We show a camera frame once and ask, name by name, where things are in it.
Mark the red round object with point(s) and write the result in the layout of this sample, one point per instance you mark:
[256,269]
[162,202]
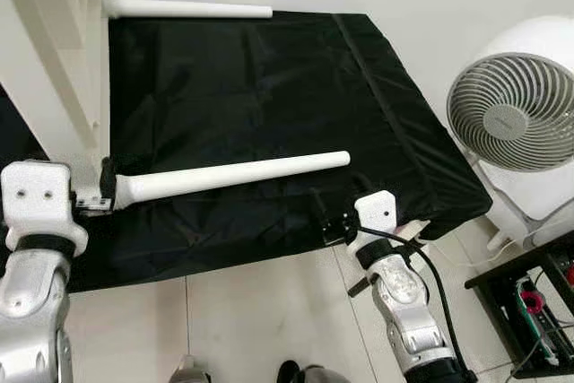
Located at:
[570,275]

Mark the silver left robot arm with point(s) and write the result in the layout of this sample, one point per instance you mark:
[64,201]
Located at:
[31,311]

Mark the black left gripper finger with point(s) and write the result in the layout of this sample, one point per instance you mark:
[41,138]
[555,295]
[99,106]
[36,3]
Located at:
[108,181]

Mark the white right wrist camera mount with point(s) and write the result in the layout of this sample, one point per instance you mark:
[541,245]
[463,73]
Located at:
[377,213]

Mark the pink and green handheld device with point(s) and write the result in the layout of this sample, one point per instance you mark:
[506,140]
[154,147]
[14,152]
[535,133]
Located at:
[534,307]

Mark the black storage rack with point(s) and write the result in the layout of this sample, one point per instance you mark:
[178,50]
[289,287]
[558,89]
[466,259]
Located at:
[502,302]

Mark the white plastic table leg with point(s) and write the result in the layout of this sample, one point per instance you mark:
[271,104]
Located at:
[188,9]
[233,174]

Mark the grey robot leg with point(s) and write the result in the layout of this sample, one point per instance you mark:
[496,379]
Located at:
[314,374]
[186,369]

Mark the white pedestal fan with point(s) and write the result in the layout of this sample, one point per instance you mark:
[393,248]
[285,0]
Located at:
[511,105]

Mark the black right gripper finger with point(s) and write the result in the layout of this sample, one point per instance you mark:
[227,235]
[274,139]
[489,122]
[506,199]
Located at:
[319,204]

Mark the black table leg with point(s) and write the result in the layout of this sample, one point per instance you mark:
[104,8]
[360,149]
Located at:
[359,286]

